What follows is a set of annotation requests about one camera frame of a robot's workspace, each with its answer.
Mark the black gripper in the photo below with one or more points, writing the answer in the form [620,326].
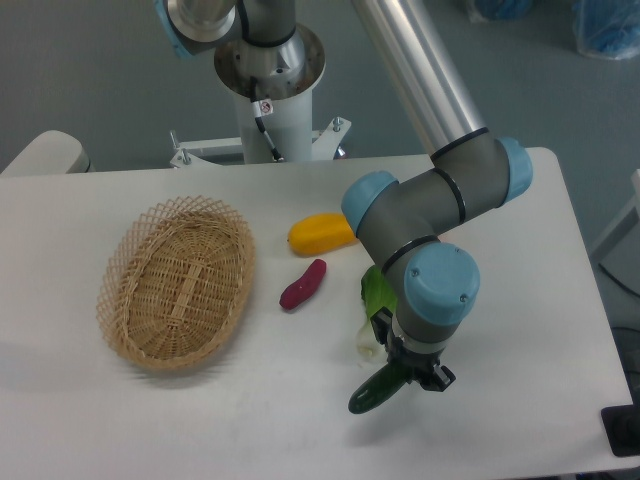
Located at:
[423,359]

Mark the dark green cucumber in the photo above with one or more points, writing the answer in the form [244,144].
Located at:
[379,388]

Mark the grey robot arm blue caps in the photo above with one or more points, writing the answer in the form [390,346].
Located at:
[398,223]

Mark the green bok choy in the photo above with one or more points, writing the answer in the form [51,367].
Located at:
[376,293]

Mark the purple sweet potato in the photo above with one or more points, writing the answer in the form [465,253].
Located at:
[302,289]

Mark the yellow mango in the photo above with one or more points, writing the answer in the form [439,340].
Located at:
[320,233]

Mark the black device at table edge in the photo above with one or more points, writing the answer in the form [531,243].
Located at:
[621,424]

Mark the woven wicker basket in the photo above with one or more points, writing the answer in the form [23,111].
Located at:
[177,284]

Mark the blue plastic bag centre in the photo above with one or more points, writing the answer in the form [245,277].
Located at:
[497,10]

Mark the blue plastic bag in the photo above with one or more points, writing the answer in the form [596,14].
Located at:
[497,10]
[606,30]

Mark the blue plastic bag right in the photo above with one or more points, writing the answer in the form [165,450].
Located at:
[606,30]

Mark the white chair armrest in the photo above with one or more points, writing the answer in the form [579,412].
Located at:
[50,153]

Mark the white furniture frame right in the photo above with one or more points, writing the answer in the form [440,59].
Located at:
[621,225]

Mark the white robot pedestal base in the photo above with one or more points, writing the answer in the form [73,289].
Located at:
[272,92]

